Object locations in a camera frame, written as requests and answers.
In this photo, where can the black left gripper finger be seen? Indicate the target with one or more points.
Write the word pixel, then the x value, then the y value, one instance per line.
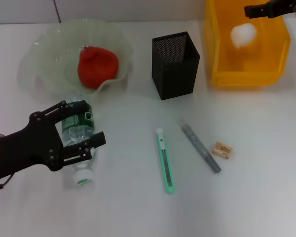
pixel 98 139

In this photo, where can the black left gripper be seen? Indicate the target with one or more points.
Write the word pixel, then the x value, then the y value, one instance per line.
pixel 19 150

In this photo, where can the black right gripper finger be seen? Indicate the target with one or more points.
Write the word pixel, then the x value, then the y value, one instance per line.
pixel 250 11

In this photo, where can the clear plastic water bottle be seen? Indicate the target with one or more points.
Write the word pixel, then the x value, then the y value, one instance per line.
pixel 81 130

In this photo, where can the white paper ball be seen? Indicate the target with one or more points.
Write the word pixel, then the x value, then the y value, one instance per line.
pixel 244 34

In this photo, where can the red-orange fruit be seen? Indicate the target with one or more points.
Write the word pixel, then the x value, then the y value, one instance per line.
pixel 98 69

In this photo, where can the mint green utility knife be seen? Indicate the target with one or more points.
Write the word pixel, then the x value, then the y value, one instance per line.
pixel 162 145

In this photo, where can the pale green wavy fruit plate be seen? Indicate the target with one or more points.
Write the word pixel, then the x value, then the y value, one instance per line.
pixel 51 49

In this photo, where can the black mesh pen holder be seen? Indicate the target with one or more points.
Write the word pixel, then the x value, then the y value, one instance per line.
pixel 177 81

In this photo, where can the grey marker pen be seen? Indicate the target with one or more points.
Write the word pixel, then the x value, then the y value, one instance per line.
pixel 199 145

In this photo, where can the beige eraser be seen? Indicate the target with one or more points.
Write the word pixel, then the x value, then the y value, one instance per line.
pixel 222 150

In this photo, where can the yellow plastic bin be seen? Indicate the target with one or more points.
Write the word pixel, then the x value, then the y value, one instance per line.
pixel 236 76

